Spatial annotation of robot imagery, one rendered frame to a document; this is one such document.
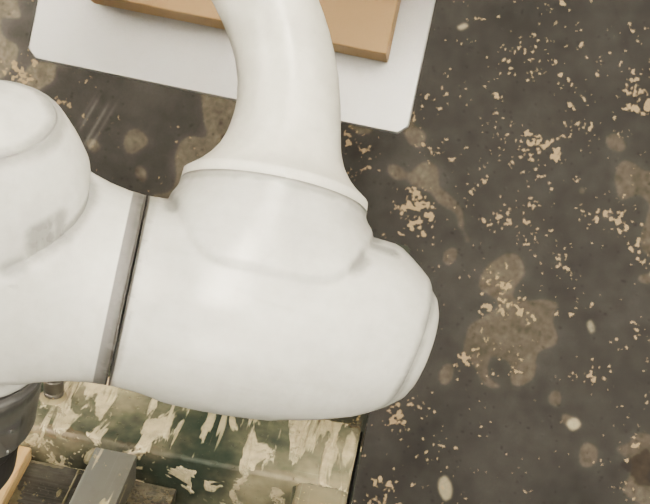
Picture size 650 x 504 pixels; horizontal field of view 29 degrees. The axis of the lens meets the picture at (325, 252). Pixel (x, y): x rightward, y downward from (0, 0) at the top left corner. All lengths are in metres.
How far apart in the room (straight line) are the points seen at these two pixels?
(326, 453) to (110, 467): 0.25
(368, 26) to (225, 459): 0.54
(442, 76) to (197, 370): 1.77
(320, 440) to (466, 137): 0.96
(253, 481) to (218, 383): 0.86
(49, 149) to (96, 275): 0.06
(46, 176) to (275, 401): 0.16
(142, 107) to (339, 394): 1.80
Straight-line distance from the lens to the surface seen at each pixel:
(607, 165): 2.36
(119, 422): 1.52
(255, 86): 0.67
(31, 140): 0.60
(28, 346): 0.63
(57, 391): 1.54
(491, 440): 2.37
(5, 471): 0.75
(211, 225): 0.62
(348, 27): 1.53
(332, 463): 1.50
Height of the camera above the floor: 2.34
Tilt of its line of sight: 86 degrees down
